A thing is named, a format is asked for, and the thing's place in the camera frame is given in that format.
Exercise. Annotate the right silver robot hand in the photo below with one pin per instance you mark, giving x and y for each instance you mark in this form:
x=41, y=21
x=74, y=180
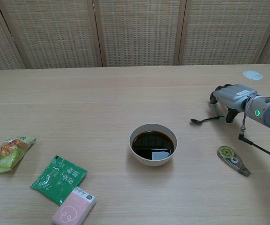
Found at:
x=233, y=97

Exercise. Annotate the black plastic spoon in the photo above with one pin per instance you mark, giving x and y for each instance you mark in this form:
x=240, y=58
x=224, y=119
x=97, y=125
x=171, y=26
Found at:
x=196, y=121

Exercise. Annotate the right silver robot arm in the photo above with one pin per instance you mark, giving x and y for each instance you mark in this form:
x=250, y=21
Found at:
x=268, y=114

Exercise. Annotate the white bowl of dark liquid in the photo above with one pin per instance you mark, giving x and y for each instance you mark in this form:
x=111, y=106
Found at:
x=146, y=159

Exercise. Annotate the white round table cap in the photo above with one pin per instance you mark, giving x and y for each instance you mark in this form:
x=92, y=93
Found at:
x=252, y=75

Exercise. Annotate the green correction tape dispenser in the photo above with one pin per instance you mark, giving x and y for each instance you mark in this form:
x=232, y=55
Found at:
x=233, y=160

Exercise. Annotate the woven folding screen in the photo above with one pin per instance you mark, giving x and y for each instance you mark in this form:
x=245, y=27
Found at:
x=137, y=32

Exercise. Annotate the pink tissue pack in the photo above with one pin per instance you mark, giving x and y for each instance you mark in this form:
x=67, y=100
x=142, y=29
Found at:
x=74, y=208

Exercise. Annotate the green tea sachet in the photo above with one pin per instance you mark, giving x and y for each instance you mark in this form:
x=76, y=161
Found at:
x=57, y=180

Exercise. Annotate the green snack bag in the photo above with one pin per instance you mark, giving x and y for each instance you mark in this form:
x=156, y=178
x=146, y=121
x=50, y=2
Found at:
x=7, y=154

